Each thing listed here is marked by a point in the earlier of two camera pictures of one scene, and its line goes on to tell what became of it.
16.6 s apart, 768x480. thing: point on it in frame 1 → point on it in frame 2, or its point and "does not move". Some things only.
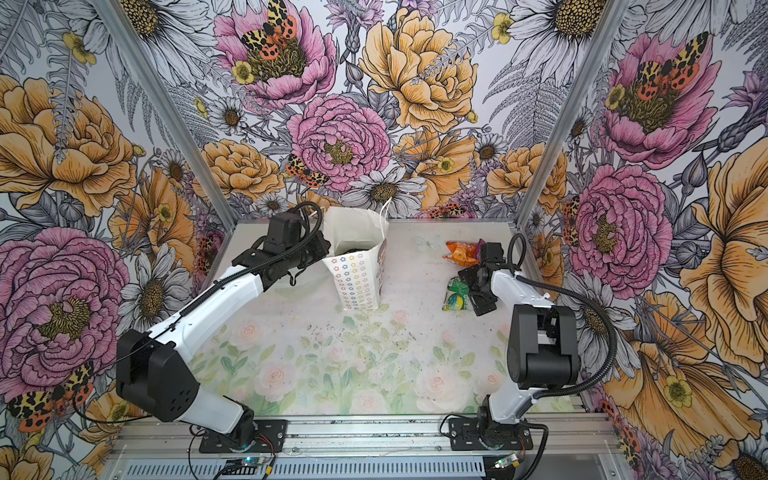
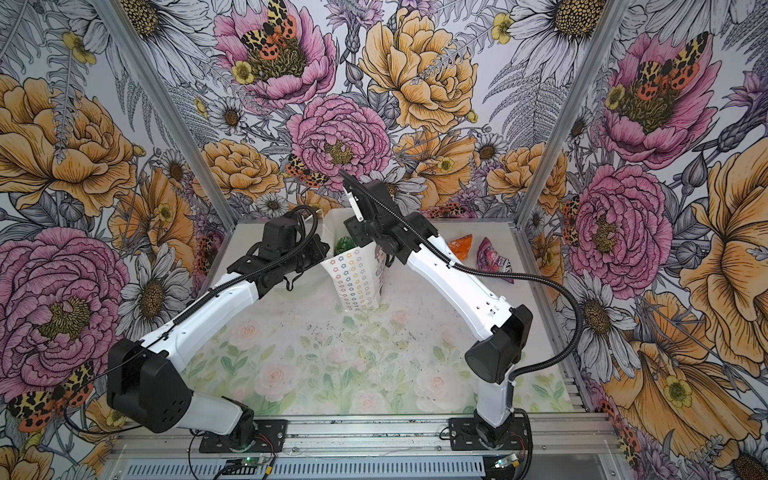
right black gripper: (482, 305) → (355, 225)
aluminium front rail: (566, 447) does not move
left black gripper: (322, 247) does not move
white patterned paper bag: (358, 241) does not move
